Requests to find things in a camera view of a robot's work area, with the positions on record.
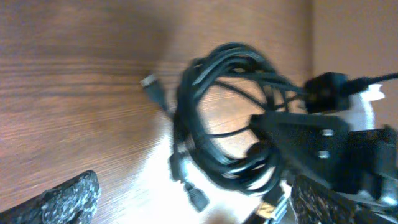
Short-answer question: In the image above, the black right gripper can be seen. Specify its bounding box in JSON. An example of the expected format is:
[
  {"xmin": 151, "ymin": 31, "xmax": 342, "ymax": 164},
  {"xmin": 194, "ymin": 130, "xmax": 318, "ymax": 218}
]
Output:
[{"xmin": 249, "ymin": 111, "xmax": 397, "ymax": 224}]

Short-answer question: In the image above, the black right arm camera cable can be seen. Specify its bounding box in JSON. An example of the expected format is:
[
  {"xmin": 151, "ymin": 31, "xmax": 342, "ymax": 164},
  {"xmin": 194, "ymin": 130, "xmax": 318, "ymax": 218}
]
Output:
[{"xmin": 345, "ymin": 72, "xmax": 398, "ymax": 91}]

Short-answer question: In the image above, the black speckled left gripper finger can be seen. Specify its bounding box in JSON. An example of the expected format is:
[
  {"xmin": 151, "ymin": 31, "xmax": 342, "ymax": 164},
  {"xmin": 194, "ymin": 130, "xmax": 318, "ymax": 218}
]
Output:
[{"xmin": 1, "ymin": 170, "xmax": 101, "ymax": 224}]

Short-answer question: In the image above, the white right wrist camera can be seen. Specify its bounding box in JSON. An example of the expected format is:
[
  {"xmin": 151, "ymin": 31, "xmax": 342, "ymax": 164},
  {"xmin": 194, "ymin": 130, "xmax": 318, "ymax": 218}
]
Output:
[{"xmin": 304, "ymin": 72, "xmax": 385, "ymax": 131}]

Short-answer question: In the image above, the thin black USB cable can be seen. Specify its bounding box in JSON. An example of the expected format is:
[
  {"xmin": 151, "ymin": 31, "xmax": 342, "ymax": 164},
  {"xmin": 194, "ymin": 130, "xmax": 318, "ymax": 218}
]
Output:
[{"xmin": 139, "ymin": 73, "xmax": 305, "ymax": 138}]

